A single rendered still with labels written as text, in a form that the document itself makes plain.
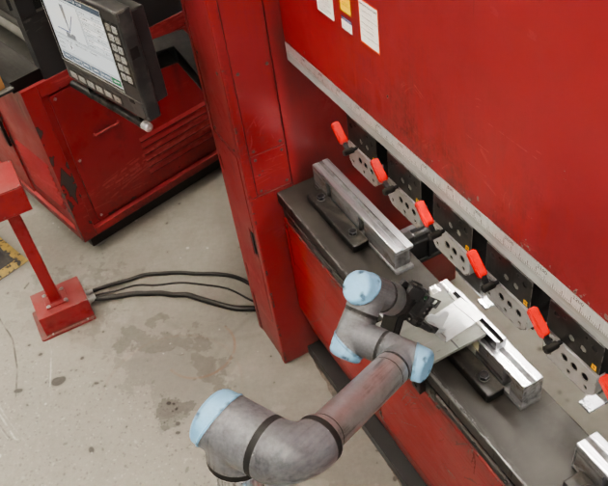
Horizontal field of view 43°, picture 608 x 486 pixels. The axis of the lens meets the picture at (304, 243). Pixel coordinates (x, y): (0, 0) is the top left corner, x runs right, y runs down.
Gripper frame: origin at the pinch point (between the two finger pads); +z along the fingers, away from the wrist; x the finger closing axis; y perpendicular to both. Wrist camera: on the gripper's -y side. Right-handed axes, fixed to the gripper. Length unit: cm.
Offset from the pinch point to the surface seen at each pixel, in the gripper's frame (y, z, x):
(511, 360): 3.7, 13.5, -16.0
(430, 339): -3.9, 2.9, -1.0
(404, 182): 23.9, -11.2, 23.3
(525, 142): 45, -42, -17
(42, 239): -113, 45, 231
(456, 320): 2.9, 8.4, -0.3
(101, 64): -1, -43, 119
